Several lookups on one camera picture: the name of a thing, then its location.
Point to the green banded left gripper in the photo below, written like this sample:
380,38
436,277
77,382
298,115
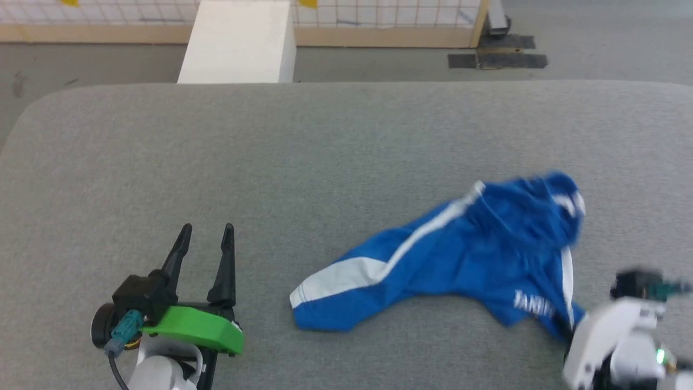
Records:
200,327

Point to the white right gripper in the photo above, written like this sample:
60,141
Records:
603,338

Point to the blue shorts with white stripes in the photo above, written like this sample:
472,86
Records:
465,260

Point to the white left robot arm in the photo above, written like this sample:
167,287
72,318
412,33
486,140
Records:
159,374

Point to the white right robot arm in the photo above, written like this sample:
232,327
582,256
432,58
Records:
647,363

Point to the white rectangular block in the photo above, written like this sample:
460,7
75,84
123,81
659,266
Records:
238,43

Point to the yellow tape tag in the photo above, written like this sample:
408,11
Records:
69,2
308,3

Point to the black floor tape patch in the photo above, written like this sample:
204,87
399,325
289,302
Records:
501,53

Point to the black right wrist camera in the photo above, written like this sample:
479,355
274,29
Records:
641,284

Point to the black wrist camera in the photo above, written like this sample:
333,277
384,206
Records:
142,303
641,284

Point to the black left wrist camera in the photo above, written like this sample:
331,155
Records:
142,303

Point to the grey metal bracket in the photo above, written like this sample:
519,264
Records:
498,19

